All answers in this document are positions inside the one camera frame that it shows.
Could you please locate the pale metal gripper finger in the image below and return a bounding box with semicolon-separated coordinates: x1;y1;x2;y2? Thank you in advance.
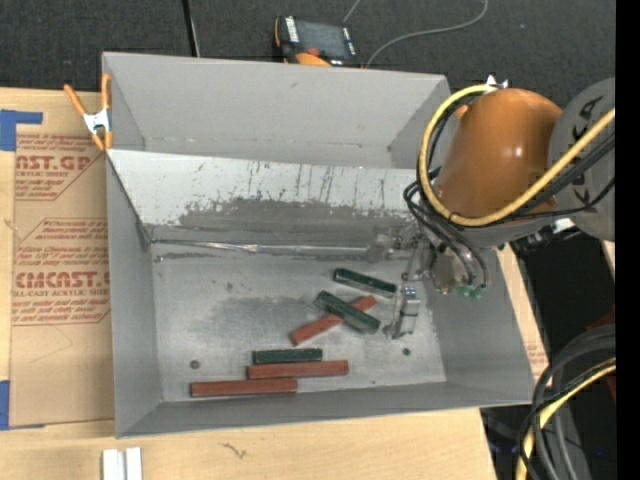
383;285;413;341
403;285;422;335

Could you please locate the dark green flat block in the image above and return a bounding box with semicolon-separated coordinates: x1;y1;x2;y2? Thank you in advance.
333;267;398;299
252;347;324;366
313;290;382;335

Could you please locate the red-brown flat block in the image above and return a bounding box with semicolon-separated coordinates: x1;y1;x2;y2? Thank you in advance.
288;295;378;347
189;377;299;398
245;359;350;381

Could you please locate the grey metal bin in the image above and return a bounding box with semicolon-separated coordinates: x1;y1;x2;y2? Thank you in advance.
101;51;537;439

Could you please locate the brown cardboard board, red print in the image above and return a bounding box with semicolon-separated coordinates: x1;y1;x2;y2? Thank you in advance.
0;86;554;430

